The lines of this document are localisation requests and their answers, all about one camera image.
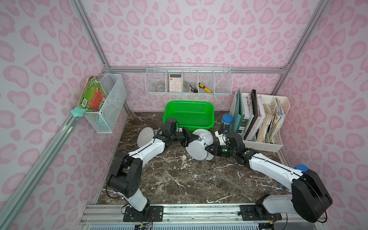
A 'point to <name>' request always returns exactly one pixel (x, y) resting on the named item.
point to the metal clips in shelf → (193, 89)
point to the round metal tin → (159, 88)
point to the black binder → (254, 104)
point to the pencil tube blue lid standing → (227, 119)
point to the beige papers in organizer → (273, 118)
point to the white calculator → (175, 82)
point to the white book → (261, 115)
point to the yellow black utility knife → (204, 88)
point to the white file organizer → (276, 142)
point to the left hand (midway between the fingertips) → (198, 133)
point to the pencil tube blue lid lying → (302, 167)
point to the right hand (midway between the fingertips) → (205, 149)
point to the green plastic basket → (194, 115)
